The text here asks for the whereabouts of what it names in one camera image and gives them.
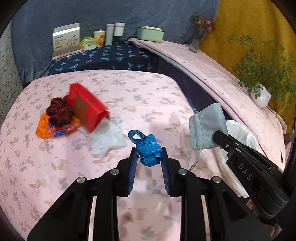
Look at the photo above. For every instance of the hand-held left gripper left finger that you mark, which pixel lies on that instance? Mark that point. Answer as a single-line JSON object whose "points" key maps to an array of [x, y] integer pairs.
{"points": [[133, 171]]}

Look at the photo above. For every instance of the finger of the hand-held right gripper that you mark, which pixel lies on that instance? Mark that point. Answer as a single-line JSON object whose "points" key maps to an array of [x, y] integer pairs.
{"points": [[220, 138], [254, 153]]}

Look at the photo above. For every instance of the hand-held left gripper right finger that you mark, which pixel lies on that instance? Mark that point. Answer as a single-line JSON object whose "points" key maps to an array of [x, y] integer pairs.
{"points": [[166, 172]]}

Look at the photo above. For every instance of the blue ribbon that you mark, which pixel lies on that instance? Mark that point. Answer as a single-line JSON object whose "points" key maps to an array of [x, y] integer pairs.
{"points": [[148, 148]]}

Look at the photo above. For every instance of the white glove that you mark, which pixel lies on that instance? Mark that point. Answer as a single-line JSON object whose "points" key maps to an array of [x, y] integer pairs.
{"points": [[104, 139]]}

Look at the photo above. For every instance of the red paper box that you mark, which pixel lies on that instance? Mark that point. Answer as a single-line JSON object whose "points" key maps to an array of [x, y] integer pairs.
{"points": [[85, 104]]}

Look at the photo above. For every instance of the person's right hand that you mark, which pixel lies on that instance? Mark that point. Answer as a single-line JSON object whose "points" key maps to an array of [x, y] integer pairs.
{"points": [[251, 204]]}

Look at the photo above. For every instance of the dark purple cloth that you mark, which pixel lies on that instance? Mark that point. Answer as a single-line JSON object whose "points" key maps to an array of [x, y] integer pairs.
{"points": [[196, 92]]}

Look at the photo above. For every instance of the green plant in white pot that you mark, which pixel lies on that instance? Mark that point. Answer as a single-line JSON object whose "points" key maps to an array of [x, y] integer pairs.
{"points": [[262, 96]]}

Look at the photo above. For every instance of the pink floral blanket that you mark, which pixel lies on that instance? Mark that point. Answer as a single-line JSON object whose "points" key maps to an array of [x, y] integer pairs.
{"points": [[138, 97]]}

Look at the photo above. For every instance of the pink speckled shelf cloth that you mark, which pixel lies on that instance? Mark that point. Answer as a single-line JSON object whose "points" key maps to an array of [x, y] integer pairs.
{"points": [[208, 64]]}

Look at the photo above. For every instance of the dark red scrunchie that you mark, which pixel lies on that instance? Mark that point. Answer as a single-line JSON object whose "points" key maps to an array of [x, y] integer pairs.
{"points": [[59, 111]]}

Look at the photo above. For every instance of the orange snack packet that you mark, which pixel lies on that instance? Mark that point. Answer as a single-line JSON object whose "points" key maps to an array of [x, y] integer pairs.
{"points": [[46, 128]]}

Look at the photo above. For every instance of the glass vase with pink flowers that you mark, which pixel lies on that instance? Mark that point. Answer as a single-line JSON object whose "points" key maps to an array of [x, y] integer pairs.
{"points": [[196, 41]]}

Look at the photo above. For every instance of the dark blue floral cloth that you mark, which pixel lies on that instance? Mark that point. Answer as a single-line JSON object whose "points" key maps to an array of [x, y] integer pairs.
{"points": [[104, 55]]}

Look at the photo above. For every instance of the yellow backdrop cloth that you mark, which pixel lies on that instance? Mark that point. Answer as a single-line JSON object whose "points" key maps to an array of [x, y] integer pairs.
{"points": [[242, 18]]}

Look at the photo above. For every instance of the green tissue box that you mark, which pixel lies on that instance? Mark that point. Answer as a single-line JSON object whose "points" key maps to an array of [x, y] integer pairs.
{"points": [[150, 34]]}

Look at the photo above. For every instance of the green tissue packet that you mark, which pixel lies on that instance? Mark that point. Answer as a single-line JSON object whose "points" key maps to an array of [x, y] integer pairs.
{"points": [[87, 44]]}

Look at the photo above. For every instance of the yellow tin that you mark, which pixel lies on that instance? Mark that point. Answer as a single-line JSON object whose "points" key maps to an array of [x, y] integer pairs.
{"points": [[99, 38]]}

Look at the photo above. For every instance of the tall white bottle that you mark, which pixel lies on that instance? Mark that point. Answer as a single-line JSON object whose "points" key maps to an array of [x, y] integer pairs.
{"points": [[109, 34]]}

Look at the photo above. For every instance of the white cup on stand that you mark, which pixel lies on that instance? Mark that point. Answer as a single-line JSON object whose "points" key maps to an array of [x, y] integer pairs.
{"points": [[119, 30]]}

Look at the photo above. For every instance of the white card box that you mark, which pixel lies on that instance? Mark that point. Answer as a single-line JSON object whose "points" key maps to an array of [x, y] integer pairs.
{"points": [[66, 41]]}

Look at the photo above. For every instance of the blue backdrop cloth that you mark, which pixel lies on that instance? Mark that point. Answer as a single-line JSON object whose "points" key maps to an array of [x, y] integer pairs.
{"points": [[138, 11]]}

